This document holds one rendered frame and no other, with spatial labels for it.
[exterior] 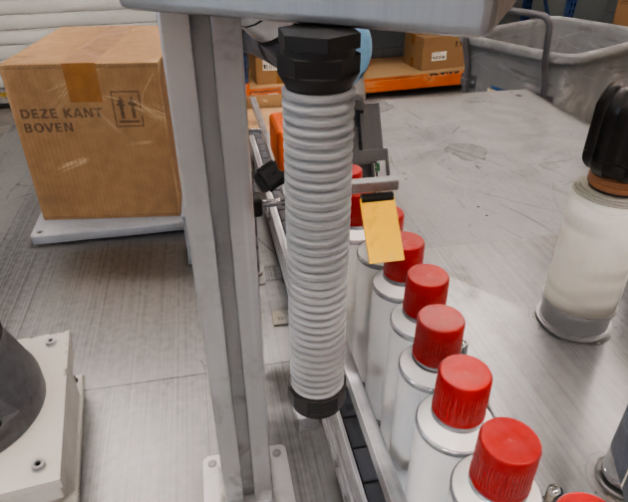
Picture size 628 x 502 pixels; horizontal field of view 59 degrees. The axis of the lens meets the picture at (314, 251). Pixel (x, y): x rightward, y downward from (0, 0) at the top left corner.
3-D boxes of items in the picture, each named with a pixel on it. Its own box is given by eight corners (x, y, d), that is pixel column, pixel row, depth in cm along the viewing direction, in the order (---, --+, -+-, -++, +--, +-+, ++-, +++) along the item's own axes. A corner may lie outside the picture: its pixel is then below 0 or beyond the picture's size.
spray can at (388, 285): (414, 429, 55) (438, 258, 44) (361, 423, 56) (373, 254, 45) (413, 390, 60) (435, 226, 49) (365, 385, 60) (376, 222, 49)
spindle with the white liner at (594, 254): (627, 339, 67) (726, 93, 51) (560, 349, 65) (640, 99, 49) (582, 295, 74) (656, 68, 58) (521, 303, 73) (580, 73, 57)
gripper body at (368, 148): (393, 195, 68) (383, 96, 67) (324, 202, 66) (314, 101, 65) (375, 199, 75) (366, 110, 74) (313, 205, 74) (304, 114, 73)
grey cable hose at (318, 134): (353, 417, 32) (374, 37, 21) (293, 427, 31) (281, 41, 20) (338, 375, 35) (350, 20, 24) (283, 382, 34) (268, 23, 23)
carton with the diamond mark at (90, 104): (180, 216, 99) (157, 62, 84) (43, 220, 98) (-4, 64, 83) (198, 151, 124) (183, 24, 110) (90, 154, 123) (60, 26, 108)
